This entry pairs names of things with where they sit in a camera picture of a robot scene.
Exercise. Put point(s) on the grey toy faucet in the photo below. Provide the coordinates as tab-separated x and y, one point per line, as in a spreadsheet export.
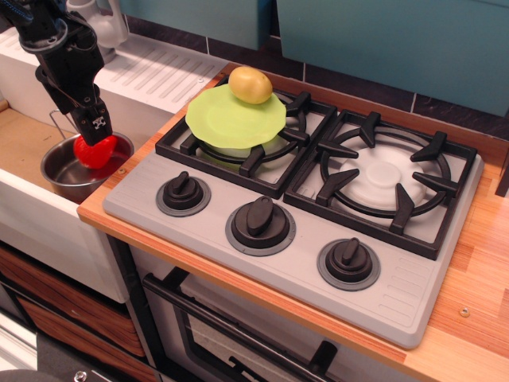
111	29

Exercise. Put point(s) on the black left stove knob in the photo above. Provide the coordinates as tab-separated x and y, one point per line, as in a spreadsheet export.
183	196

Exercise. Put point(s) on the black burner grate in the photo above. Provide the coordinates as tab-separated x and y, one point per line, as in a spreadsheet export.
266	168
388	182

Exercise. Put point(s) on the black stove knob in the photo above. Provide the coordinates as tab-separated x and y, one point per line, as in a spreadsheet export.
183	196
348	265
260	228

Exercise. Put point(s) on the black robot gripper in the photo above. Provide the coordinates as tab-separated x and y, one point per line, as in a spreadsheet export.
66	48

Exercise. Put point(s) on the wooden drawer front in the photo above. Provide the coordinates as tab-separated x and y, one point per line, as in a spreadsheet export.
75	315

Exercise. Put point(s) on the toy oven door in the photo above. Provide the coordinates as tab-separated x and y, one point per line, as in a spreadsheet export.
224	337

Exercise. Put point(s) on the black right burner grate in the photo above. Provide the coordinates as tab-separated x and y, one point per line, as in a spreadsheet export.
388	182

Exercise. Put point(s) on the small stainless steel pot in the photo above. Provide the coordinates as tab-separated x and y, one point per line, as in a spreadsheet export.
74	181

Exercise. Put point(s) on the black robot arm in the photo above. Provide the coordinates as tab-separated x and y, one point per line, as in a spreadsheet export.
14	12

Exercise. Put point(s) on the light green plastic plate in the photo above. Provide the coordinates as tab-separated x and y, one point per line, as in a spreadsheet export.
222	120

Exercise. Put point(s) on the yellow toy potato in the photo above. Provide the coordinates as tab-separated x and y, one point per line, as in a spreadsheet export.
250	85

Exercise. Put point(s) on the black oven door handle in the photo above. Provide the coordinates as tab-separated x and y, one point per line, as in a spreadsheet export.
169	289

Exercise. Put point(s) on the black middle stove knob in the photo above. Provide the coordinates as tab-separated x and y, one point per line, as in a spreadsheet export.
260	228

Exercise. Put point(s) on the grey toy stove top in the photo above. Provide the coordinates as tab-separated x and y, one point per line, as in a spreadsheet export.
396	307

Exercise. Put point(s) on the black right stove knob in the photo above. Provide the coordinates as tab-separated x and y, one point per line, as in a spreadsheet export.
348	265

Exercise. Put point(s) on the black left burner grate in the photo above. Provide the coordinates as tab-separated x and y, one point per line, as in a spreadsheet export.
266	168

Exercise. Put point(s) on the red toy strawberry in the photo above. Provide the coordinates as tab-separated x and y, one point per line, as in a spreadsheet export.
97	156

